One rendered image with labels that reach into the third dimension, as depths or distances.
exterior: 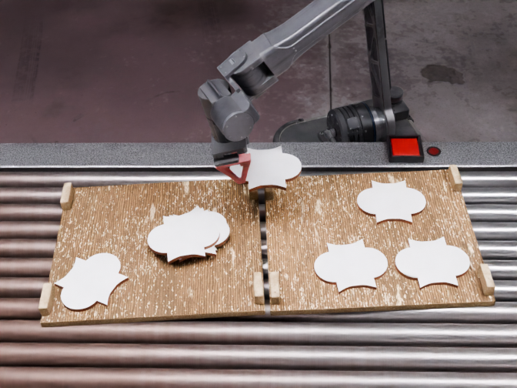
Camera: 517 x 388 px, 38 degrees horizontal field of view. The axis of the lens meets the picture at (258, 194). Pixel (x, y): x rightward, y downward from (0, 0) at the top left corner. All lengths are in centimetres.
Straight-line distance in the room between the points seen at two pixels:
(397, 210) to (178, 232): 44
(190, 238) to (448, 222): 51
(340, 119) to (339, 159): 90
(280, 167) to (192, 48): 229
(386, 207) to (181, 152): 49
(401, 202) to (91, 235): 63
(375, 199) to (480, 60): 217
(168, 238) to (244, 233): 15
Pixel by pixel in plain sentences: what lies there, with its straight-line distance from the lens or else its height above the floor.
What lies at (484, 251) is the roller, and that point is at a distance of 153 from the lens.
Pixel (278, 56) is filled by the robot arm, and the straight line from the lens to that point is 130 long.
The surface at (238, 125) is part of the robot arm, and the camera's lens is 125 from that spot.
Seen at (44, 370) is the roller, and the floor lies 92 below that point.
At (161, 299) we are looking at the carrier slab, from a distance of 140.
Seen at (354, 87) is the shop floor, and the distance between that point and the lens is 340.
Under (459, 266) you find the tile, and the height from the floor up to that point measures 95.
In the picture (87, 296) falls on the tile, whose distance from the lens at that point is 142.
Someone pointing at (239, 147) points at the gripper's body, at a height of 115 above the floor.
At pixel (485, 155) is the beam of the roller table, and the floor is 92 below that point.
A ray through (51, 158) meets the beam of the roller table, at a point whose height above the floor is 91.
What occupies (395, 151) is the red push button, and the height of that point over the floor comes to 93.
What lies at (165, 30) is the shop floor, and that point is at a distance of 384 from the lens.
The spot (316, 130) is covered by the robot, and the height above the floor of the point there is 24.
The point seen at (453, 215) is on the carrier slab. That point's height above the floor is 94.
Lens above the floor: 204
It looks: 45 degrees down
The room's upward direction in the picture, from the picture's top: 3 degrees counter-clockwise
